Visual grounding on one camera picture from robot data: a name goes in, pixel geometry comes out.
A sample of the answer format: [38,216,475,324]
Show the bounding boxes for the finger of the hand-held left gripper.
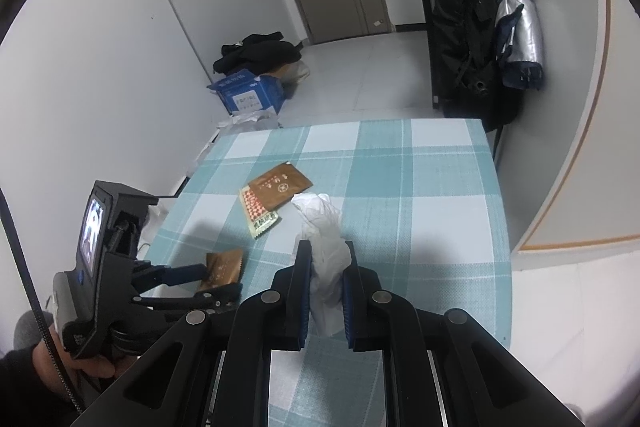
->
[131,282,244,314]
[132,262,209,297]

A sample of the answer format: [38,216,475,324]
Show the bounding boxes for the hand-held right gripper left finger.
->
[70,239,313,427]

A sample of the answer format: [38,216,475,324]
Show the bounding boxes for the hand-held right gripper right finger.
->
[341,241,587,427]

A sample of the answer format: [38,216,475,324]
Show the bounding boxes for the small brown packet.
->
[196,249,245,294]

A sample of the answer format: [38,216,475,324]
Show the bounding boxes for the white plastic bag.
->
[291,193,352,339]

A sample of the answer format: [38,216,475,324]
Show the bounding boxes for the white packet red dotted print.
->
[238,185,282,241]

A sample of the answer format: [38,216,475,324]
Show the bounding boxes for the person's left forearm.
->
[0,311,88,427]

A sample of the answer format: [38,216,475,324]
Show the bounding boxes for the person's left hand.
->
[70,352,138,382]

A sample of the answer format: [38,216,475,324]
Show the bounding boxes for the large brown packet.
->
[248,160,312,212]

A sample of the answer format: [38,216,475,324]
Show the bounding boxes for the blue checked tablecloth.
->
[140,118,513,427]

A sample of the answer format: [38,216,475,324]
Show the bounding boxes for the grey plastic mailer bag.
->
[216,113,280,136]

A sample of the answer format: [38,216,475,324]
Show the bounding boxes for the blue cardboard box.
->
[207,69,285,118]

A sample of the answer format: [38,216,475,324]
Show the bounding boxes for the beige bag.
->
[272,59,311,101]

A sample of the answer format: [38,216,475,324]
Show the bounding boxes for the black clothes pile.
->
[213,31,304,76]

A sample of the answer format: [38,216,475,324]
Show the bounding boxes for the black hanging coat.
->
[430,0,524,134]

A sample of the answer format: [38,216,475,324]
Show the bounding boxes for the silver folded umbrella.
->
[492,0,546,90]

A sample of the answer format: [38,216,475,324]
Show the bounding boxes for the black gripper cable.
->
[0,186,87,414]

